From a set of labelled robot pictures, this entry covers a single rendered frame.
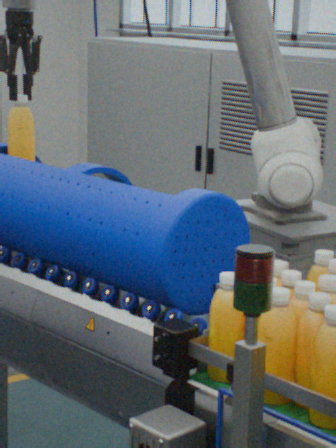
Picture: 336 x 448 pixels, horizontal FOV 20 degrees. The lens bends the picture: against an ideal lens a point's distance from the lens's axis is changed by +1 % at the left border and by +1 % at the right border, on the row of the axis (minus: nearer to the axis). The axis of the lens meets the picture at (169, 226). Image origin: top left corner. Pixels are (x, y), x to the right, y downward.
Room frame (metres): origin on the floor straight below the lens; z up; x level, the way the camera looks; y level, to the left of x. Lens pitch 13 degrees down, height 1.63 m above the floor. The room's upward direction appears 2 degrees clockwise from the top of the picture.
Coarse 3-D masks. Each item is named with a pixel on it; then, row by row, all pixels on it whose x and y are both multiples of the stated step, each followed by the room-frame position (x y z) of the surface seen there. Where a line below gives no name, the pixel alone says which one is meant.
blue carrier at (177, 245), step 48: (0, 144) 2.63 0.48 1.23; (0, 192) 2.40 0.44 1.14; (48, 192) 2.28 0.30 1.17; (96, 192) 2.17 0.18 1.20; (144, 192) 2.09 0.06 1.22; (192, 192) 2.04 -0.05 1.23; (0, 240) 2.45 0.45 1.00; (48, 240) 2.24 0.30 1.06; (96, 240) 2.10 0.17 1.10; (144, 240) 1.98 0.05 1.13; (192, 240) 1.99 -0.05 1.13; (240, 240) 2.10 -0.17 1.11; (144, 288) 2.00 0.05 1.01; (192, 288) 1.99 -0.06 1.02
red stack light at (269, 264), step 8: (240, 256) 1.43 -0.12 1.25; (240, 264) 1.43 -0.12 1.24; (248, 264) 1.42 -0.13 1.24; (256, 264) 1.42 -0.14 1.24; (264, 264) 1.42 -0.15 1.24; (272, 264) 1.43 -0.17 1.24; (240, 272) 1.43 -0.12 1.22; (248, 272) 1.42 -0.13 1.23; (256, 272) 1.42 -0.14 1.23; (264, 272) 1.42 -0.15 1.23; (272, 272) 1.44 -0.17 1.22; (240, 280) 1.43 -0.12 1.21; (248, 280) 1.42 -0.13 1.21; (256, 280) 1.42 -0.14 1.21; (264, 280) 1.42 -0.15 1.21; (272, 280) 1.43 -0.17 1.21
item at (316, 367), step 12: (324, 324) 1.60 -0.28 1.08; (324, 336) 1.58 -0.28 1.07; (324, 348) 1.57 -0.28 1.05; (312, 360) 1.60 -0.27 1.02; (324, 360) 1.57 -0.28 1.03; (312, 372) 1.59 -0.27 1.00; (324, 372) 1.57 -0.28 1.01; (312, 384) 1.59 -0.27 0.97; (324, 384) 1.57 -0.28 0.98; (312, 420) 1.59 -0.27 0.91; (324, 420) 1.57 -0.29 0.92
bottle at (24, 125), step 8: (16, 104) 2.57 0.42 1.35; (24, 104) 2.57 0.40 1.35; (16, 112) 2.56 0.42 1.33; (24, 112) 2.56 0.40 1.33; (8, 120) 2.57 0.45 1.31; (16, 120) 2.55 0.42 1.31; (24, 120) 2.55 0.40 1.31; (32, 120) 2.57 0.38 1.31; (8, 128) 2.56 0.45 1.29; (16, 128) 2.55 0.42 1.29; (24, 128) 2.55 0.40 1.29; (32, 128) 2.57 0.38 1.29; (8, 136) 2.57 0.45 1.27; (16, 136) 2.55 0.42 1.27; (24, 136) 2.55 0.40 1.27; (32, 136) 2.57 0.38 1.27; (8, 144) 2.57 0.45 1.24; (16, 144) 2.55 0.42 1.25; (24, 144) 2.55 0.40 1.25; (32, 144) 2.57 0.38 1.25; (8, 152) 2.57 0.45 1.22; (16, 152) 2.55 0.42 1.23; (24, 152) 2.55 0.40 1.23; (32, 152) 2.57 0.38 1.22; (32, 160) 2.57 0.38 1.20
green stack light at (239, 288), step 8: (240, 288) 1.43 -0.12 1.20; (248, 288) 1.42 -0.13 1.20; (256, 288) 1.42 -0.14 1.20; (264, 288) 1.42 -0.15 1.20; (272, 288) 1.44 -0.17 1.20; (240, 296) 1.43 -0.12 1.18; (248, 296) 1.42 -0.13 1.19; (256, 296) 1.42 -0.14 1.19; (264, 296) 1.42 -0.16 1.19; (272, 296) 1.44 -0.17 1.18; (240, 304) 1.43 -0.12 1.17; (248, 304) 1.42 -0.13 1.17; (256, 304) 1.42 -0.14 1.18; (264, 304) 1.42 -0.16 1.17; (272, 304) 1.44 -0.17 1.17; (248, 312) 1.42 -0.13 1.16; (256, 312) 1.42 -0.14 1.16; (264, 312) 1.42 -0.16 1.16
